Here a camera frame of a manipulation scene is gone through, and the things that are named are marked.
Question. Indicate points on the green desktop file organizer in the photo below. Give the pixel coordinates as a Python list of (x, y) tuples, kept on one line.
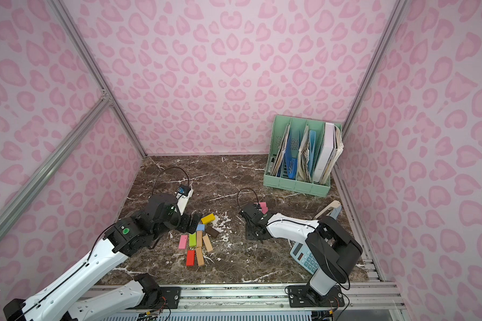
[(302, 155)]

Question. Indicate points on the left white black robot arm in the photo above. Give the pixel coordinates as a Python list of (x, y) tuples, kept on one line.
[(61, 300)]

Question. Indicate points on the yellow block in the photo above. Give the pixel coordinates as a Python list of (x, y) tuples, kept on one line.
[(208, 219)]

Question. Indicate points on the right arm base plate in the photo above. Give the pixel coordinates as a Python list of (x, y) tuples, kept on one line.
[(306, 297)]

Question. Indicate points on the wooden block tilted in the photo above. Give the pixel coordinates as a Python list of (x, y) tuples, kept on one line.
[(207, 243)]

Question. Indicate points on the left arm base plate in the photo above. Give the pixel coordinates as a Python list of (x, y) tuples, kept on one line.
[(167, 296)]

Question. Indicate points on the white binder folder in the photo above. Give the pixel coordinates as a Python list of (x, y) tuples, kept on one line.
[(327, 147)]

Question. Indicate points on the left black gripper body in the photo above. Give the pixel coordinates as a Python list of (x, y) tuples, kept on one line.
[(191, 223)]

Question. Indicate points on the red block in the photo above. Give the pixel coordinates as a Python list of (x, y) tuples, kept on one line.
[(190, 258)]

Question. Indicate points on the wooden block bottom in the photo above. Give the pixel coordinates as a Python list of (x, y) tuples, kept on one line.
[(199, 256)]

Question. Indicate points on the green block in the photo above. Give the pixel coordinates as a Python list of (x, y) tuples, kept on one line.
[(193, 240)]

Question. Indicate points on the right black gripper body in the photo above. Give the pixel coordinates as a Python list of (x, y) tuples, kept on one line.
[(249, 215)]

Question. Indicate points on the wooden block upright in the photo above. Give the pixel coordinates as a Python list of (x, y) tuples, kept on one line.
[(199, 238)]

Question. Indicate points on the dark brown block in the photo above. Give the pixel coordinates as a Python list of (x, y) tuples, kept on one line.
[(212, 232)]

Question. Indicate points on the light blue calculator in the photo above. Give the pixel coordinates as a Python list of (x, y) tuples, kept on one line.
[(304, 257)]

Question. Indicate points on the aluminium mounting rail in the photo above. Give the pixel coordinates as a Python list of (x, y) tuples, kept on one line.
[(265, 297)]

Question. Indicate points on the beige blue stapler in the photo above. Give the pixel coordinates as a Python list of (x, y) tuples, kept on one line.
[(332, 210)]

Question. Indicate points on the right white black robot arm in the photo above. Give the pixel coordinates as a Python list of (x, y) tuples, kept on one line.
[(333, 248)]

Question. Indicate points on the pink block top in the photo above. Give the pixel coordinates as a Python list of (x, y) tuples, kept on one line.
[(262, 204)]

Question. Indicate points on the blue mesh folder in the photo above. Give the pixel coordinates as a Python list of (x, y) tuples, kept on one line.
[(291, 157)]

